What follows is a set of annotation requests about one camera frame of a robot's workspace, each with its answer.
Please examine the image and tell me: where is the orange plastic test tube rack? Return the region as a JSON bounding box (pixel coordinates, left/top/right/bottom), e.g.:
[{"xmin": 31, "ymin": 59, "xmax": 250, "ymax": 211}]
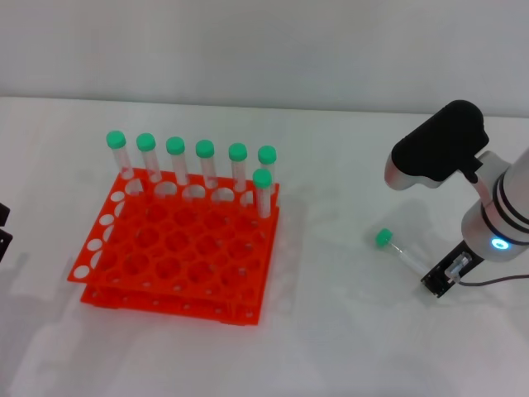
[{"xmin": 65, "ymin": 166, "xmax": 281, "ymax": 328}]

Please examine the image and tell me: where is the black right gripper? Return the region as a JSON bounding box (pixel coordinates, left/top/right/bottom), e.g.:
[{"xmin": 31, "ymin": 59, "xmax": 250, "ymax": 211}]
[{"xmin": 420, "ymin": 241, "xmax": 485, "ymax": 299}]

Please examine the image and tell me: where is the clear test tube green cap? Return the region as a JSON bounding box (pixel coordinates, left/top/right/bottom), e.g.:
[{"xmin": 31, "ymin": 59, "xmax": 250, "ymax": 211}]
[
  {"xmin": 257, "ymin": 146, "xmax": 278, "ymax": 195},
  {"xmin": 136, "ymin": 132, "xmax": 163, "ymax": 184},
  {"xmin": 195, "ymin": 139, "xmax": 219, "ymax": 189},
  {"xmin": 374, "ymin": 227, "xmax": 431, "ymax": 277},
  {"xmin": 227, "ymin": 142, "xmax": 249, "ymax": 193},
  {"xmin": 105, "ymin": 130, "xmax": 135, "ymax": 183},
  {"xmin": 252, "ymin": 168, "xmax": 274, "ymax": 219},
  {"xmin": 165, "ymin": 136, "xmax": 190, "ymax": 186}
]

